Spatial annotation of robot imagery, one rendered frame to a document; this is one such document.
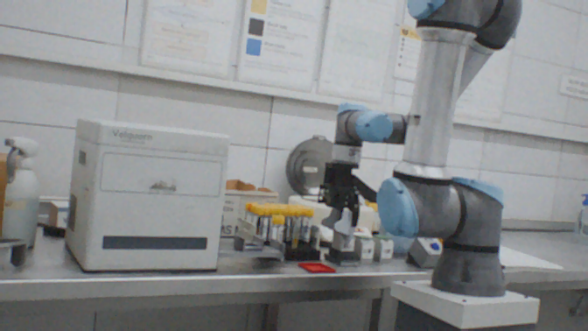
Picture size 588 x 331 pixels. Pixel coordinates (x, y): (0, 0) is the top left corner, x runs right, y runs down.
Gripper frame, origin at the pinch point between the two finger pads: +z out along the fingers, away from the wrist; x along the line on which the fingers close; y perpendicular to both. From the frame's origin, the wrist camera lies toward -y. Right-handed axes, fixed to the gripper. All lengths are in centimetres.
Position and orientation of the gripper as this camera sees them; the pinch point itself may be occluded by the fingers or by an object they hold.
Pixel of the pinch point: (343, 239)
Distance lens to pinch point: 154.2
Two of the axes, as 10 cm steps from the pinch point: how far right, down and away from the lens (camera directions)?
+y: -8.8, -0.8, -4.6
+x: 4.5, 1.0, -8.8
